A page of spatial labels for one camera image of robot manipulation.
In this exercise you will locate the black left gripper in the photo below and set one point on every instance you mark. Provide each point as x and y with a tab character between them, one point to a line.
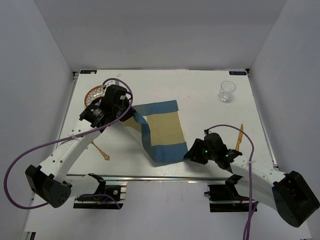
130	114

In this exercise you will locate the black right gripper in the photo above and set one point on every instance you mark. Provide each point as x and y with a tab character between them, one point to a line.
197	147

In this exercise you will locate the blue yellow striped cloth placemat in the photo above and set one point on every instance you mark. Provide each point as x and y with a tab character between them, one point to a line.
160	131

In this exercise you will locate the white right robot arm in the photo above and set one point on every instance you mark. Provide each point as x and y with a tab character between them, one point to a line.
287	193

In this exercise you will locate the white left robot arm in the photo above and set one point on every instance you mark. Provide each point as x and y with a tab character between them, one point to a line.
49	179

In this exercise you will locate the floral patterned ceramic plate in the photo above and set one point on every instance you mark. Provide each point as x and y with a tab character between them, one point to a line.
94	93

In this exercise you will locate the gold knife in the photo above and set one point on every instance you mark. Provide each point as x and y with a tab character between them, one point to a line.
239	139

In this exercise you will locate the gold fork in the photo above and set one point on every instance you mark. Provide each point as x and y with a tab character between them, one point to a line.
105	156

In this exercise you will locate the blue label sticker left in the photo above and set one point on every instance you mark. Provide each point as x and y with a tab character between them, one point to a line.
89	72

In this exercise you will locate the blue label sticker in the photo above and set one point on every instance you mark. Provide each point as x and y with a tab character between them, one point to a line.
238	73
89	72

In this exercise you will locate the clear drinking glass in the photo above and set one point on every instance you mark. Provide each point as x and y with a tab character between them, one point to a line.
227	88

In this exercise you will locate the blue label sticker right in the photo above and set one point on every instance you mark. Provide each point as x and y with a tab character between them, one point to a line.
238	73

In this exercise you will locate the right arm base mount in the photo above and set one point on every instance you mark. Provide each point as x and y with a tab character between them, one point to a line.
224	199

